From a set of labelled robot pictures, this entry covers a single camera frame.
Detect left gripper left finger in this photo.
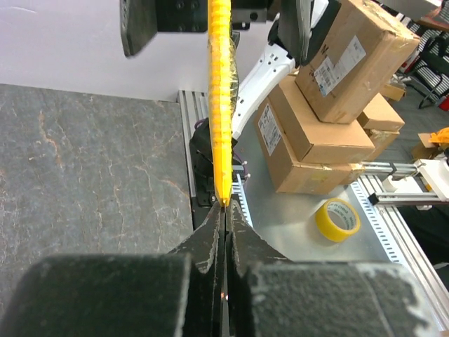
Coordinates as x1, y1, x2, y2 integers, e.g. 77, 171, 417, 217
1, 205, 225, 336

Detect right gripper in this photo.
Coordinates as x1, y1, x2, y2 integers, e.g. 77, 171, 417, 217
119, 0, 342, 67

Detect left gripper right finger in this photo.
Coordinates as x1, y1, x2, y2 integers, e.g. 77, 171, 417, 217
225, 201, 444, 336

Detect yellow utility knife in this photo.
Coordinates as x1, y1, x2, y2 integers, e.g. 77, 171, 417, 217
208, 0, 239, 207

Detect yellow tape roll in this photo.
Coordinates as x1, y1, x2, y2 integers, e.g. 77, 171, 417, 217
314, 198, 361, 243

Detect stacked cardboard boxes outside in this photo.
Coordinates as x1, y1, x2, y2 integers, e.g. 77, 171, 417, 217
254, 1, 419, 194

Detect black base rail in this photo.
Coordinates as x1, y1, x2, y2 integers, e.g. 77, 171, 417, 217
189, 118, 217, 229

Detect aluminium frame rig outside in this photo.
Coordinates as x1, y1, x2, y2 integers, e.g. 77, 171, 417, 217
352, 153, 448, 211

